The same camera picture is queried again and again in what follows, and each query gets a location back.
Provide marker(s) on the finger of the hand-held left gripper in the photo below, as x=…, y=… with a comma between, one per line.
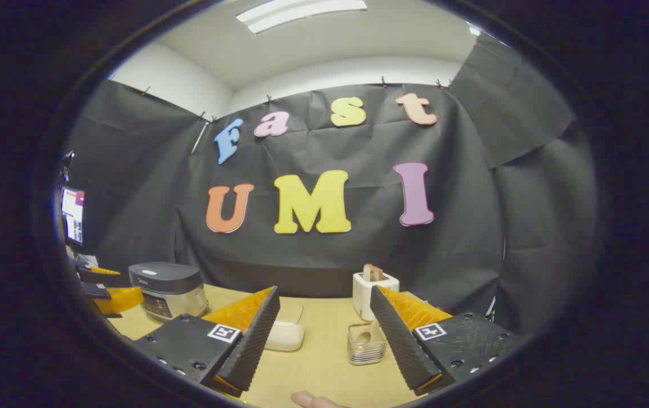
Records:
x=123, y=299
x=109, y=279

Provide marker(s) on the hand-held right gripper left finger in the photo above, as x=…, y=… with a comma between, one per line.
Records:
x=256, y=340

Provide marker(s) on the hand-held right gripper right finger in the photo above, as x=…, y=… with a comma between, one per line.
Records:
x=398, y=340

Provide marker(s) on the white rice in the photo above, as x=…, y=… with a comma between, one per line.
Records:
x=287, y=340

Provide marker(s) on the wooden spoon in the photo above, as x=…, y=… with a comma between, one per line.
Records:
x=365, y=334

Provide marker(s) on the grey rice cooker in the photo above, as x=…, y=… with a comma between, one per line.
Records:
x=165, y=277

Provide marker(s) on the clear glass container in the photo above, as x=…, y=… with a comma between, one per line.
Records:
x=296, y=311

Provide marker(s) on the white toaster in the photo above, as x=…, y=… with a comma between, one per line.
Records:
x=363, y=294

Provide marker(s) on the bread slice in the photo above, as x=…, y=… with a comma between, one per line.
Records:
x=372, y=273

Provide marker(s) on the computer monitor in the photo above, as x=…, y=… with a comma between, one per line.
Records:
x=73, y=215

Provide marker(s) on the ceiling light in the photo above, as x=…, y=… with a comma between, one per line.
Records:
x=301, y=11

